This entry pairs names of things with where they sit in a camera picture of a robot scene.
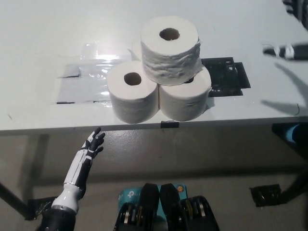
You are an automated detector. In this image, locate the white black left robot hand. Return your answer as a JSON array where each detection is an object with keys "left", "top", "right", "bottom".
[{"left": 64, "top": 127, "right": 106, "bottom": 193}]

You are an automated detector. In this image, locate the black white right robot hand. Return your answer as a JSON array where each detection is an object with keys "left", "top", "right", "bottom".
[{"left": 262, "top": 0, "right": 308, "bottom": 61}]

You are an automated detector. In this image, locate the crinkled white toilet paper roll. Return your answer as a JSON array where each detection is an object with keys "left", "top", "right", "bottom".
[{"left": 140, "top": 16, "right": 202, "bottom": 87}]

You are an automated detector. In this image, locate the smooth white toilet paper roll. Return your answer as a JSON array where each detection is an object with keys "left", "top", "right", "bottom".
[
  {"left": 131, "top": 38, "right": 144, "bottom": 64},
  {"left": 158, "top": 68, "right": 212, "bottom": 122},
  {"left": 107, "top": 61, "right": 159, "bottom": 124}
]

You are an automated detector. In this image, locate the teal tp-link box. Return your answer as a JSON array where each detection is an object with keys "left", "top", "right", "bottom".
[{"left": 117, "top": 183, "right": 188, "bottom": 217}]

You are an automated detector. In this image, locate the black tape patch on table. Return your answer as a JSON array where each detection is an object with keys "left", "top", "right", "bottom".
[{"left": 201, "top": 57, "right": 251, "bottom": 98}]

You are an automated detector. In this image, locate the clear glossy plastic sheet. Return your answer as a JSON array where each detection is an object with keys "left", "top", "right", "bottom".
[{"left": 51, "top": 42, "right": 135, "bottom": 105}]

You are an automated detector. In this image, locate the blue round cap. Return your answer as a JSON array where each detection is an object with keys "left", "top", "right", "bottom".
[{"left": 286, "top": 126, "right": 300, "bottom": 145}]

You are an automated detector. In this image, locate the small black tape strip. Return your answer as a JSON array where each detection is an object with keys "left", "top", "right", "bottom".
[{"left": 160, "top": 120, "right": 180, "bottom": 129}]

